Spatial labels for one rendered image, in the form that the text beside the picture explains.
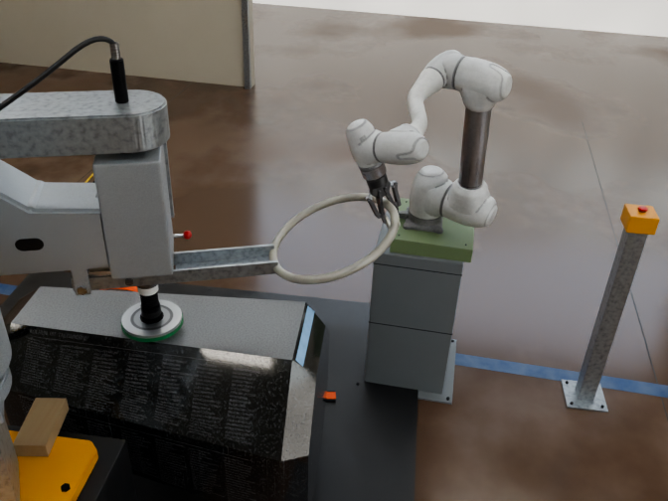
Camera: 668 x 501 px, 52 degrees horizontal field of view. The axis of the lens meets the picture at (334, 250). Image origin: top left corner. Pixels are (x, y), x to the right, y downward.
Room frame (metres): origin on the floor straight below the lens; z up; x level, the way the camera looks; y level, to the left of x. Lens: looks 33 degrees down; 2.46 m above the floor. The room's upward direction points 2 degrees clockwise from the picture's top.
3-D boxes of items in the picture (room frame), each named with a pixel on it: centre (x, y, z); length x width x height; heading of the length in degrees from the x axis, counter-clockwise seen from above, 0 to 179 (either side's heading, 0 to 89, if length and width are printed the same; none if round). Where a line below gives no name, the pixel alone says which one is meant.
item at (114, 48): (1.96, 0.65, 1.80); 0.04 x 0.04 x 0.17
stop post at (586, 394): (2.57, -1.30, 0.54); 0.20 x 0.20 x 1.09; 84
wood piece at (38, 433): (1.50, 0.90, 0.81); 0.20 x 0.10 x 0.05; 2
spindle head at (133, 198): (1.94, 0.73, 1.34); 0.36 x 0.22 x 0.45; 102
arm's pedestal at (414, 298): (2.76, -0.41, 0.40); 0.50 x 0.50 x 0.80; 80
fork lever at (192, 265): (1.98, 0.54, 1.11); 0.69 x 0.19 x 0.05; 102
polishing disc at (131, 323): (1.96, 0.65, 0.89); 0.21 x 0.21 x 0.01
